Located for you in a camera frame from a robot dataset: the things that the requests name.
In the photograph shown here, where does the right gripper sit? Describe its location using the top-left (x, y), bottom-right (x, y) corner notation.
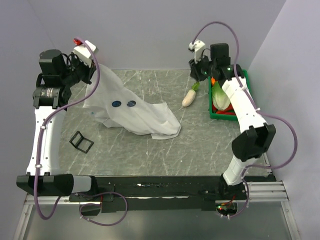
top-left (187, 53), bottom-right (215, 84)

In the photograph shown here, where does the blue round brooch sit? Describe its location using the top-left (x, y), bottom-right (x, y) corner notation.
top-left (127, 100), bottom-right (137, 107)
top-left (111, 100), bottom-right (122, 108)

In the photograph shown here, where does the white t-shirt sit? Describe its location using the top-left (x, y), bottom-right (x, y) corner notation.
top-left (83, 64), bottom-right (181, 140)

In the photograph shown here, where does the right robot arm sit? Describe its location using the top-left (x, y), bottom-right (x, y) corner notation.
top-left (188, 40), bottom-right (276, 200)

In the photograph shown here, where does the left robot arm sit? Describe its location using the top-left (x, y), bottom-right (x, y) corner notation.
top-left (16, 45), bottom-right (99, 201)

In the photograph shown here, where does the white toy radish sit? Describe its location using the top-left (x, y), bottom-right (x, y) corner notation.
top-left (182, 81), bottom-right (200, 107)

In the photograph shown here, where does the toy napa cabbage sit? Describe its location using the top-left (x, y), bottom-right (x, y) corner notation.
top-left (211, 81), bottom-right (231, 111)

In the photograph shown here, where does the green plastic crate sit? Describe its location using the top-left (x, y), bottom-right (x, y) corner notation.
top-left (207, 77), bottom-right (238, 122)

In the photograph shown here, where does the red toy chili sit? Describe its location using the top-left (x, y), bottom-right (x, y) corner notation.
top-left (215, 108), bottom-right (236, 116)

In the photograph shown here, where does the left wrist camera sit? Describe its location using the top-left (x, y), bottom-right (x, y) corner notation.
top-left (72, 38), bottom-right (99, 67)

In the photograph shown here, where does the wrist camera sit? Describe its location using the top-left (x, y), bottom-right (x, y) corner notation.
top-left (72, 38), bottom-right (99, 67)
top-left (188, 39), bottom-right (206, 63)

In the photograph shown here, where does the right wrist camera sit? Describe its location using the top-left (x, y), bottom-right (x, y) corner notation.
top-left (188, 39), bottom-right (206, 63)

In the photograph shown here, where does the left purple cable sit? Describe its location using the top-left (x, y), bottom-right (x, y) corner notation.
top-left (33, 37), bottom-right (128, 227)

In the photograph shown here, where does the purple cable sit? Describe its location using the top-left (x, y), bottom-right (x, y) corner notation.
top-left (191, 21), bottom-right (298, 220)
top-left (33, 37), bottom-right (128, 227)

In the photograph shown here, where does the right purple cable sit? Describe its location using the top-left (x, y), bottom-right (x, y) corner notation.
top-left (191, 21), bottom-right (298, 220)

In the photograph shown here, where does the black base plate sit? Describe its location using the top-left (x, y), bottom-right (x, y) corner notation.
top-left (69, 176), bottom-right (248, 213)

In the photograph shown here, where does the aluminium rail frame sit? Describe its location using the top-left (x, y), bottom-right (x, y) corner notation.
top-left (12, 152), bottom-right (302, 240)

